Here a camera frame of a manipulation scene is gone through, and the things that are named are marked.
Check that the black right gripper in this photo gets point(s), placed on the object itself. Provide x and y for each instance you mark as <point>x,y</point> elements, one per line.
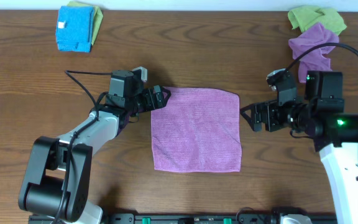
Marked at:
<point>258,116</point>

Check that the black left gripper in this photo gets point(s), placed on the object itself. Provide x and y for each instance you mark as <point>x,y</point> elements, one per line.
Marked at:
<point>157,97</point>

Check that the purple cloth with label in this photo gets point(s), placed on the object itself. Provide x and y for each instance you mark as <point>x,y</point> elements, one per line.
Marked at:
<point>197,131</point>

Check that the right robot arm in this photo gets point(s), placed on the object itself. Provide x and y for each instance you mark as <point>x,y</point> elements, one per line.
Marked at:
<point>318,115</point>

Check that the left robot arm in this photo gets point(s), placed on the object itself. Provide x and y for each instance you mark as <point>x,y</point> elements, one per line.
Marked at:
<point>57,178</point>

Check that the crumpled purple cloth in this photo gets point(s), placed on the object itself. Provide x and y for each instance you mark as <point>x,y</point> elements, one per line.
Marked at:
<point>315,60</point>

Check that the crumpled green cloth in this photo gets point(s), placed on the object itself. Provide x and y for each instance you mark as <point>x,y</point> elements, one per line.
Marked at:
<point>304,17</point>

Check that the folded green cloth under blue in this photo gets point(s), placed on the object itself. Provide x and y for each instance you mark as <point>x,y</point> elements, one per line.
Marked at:
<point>97,18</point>

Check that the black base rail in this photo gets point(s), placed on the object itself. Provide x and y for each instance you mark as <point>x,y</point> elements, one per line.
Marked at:
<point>128,218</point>

